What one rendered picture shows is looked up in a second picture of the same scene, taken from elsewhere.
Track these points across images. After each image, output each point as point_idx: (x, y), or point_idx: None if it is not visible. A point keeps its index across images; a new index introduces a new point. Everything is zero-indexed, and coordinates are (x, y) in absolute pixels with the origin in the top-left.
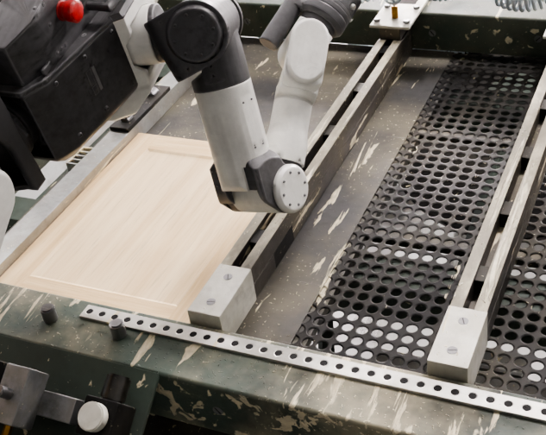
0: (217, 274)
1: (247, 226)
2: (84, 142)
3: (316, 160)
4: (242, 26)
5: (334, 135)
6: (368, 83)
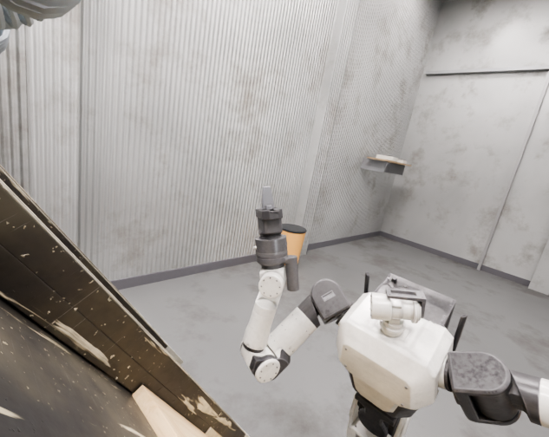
0: (247, 434)
1: (232, 420)
2: (349, 374)
3: (179, 363)
4: (311, 288)
5: (154, 338)
6: (72, 253)
